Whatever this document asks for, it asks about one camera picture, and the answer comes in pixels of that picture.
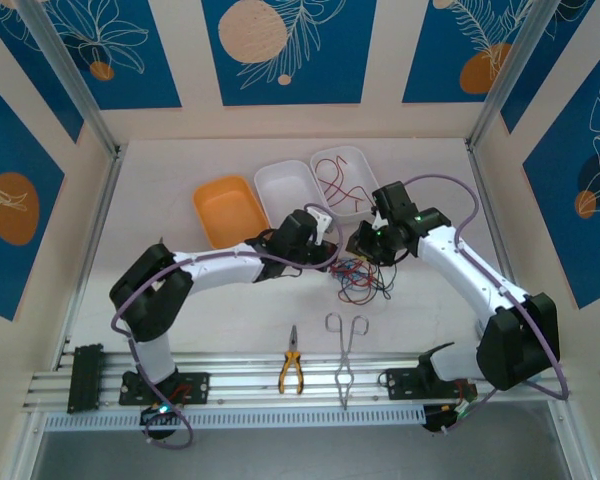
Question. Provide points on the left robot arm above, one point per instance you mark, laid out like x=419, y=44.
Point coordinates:
x=220, y=272

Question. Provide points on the white plastic bin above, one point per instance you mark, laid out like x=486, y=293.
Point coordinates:
x=360, y=170
x=285, y=190

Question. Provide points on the orange plastic bin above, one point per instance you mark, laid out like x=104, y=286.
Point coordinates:
x=230, y=215

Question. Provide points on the metal tongs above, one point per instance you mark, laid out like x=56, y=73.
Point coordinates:
x=344, y=360

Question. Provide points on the electronics board with green light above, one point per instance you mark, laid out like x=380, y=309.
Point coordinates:
x=160, y=412
x=455, y=412

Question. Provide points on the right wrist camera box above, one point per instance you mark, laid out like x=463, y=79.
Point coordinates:
x=378, y=221

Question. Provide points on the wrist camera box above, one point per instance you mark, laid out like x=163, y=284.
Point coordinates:
x=322, y=220
x=378, y=221

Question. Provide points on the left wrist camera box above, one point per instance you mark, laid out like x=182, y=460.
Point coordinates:
x=322, y=220

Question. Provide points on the aluminium side rail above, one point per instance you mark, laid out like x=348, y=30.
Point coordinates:
x=477, y=170
x=105, y=200

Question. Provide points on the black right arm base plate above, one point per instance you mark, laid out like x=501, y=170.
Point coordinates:
x=400, y=385

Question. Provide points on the aluminium rail frame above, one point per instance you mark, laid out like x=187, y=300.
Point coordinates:
x=250, y=380

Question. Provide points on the aluminium corner post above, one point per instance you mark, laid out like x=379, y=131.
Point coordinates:
x=510, y=70
x=70, y=75

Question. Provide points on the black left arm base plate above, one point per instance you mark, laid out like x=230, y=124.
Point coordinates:
x=195, y=387

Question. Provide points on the black bracket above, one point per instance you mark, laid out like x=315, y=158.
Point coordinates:
x=85, y=380

